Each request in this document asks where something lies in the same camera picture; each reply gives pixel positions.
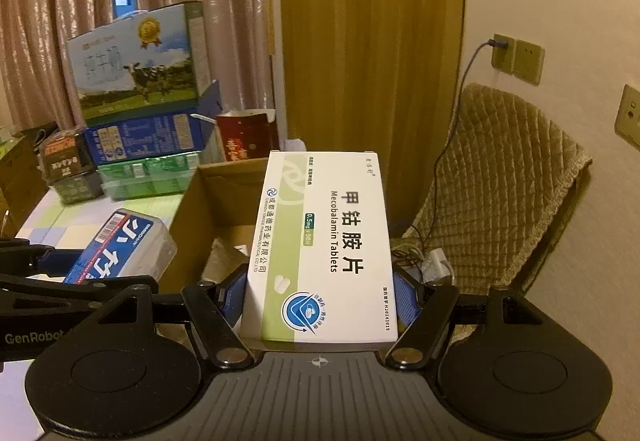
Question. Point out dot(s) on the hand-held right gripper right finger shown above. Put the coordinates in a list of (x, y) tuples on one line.
[(407, 296)]

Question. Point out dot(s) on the blue carton box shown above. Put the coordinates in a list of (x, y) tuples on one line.
[(145, 136)]

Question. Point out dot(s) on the wall socket with charger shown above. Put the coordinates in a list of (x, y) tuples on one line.
[(504, 53)]

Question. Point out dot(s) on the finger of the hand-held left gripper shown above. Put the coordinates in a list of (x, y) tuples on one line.
[(52, 261), (75, 293)]

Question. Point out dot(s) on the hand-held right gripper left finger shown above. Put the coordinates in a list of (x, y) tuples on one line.
[(232, 293)]

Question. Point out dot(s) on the wall socket plate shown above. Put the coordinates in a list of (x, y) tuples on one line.
[(631, 113)]

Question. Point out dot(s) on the yellow wall hanging strip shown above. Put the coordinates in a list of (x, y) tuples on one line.
[(270, 26)]

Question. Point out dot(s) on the blue white plastic box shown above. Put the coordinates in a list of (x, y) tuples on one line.
[(125, 241)]

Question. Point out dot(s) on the dark green box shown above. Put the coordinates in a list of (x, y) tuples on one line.
[(80, 188)]

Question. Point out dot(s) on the dark red gift bag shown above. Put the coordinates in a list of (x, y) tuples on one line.
[(245, 141)]

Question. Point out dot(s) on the golden curtain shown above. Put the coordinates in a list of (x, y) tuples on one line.
[(370, 46)]

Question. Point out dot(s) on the white green medicine box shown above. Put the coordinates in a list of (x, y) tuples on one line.
[(325, 246)]

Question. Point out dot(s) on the checked cloth desktop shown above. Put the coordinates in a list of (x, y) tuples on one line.
[(65, 226)]

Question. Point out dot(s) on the brown storage cardboard box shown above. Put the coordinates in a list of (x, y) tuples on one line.
[(20, 171)]

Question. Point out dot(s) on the cow print milk gift box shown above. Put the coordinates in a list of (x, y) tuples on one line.
[(130, 71)]

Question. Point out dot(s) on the white power strip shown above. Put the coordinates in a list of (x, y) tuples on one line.
[(437, 266)]

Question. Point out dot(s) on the chair with quilted cover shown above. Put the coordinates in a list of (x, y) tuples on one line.
[(500, 181)]

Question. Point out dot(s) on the black box with orange label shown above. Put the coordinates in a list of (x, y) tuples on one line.
[(65, 156)]

